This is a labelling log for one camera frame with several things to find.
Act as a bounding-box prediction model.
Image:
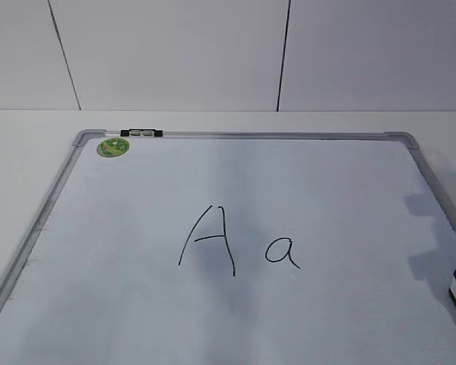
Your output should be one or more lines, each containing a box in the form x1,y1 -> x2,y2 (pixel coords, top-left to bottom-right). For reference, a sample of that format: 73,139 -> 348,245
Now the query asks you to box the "round green sticker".
97,138 -> 130,158

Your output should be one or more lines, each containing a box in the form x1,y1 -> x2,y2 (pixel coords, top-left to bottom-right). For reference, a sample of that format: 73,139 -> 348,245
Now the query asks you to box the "white aluminium-framed whiteboard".
0,130 -> 456,364

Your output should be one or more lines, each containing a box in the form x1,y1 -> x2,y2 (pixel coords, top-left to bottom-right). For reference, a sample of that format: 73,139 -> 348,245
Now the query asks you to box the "black hanging clip on frame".
120,129 -> 163,138

